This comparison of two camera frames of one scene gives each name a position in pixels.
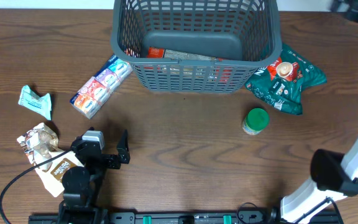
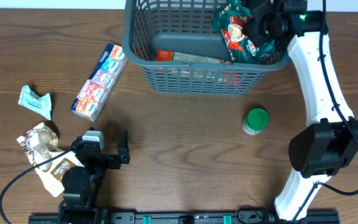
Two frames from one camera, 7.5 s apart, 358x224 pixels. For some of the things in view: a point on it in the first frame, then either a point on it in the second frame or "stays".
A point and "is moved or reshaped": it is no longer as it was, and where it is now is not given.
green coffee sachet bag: [281, 82] to [230, 20]
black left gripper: [114, 162] stays
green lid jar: [257, 121] stays
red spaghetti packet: [162, 53] is moved or reshaped
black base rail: [108, 217] stays
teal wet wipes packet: [41, 104] stays
